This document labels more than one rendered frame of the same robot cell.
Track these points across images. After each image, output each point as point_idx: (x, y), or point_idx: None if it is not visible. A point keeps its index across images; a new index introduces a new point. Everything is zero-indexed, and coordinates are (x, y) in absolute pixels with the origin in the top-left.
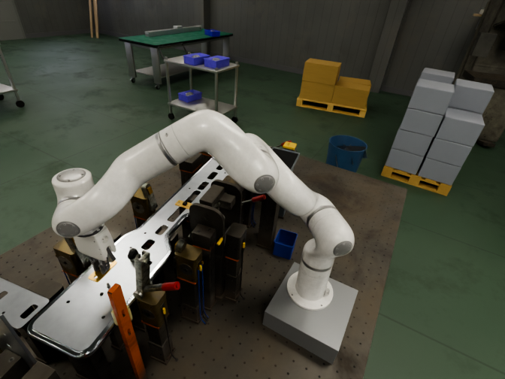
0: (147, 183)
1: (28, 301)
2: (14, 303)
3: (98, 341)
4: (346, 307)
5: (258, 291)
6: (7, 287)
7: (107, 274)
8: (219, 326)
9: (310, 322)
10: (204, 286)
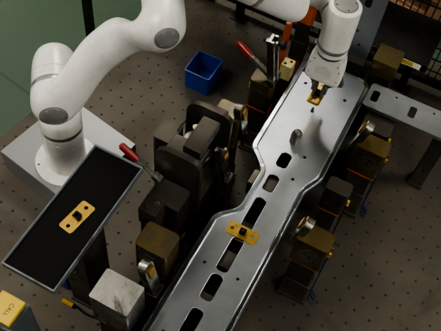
0: (306, 222)
1: (381, 104)
2: (393, 104)
3: (301, 64)
4: (31, 134)
5: (131, 201)
6: (412, 121)
7: (318, 125)
8: None
9: (84, 125)
10: None
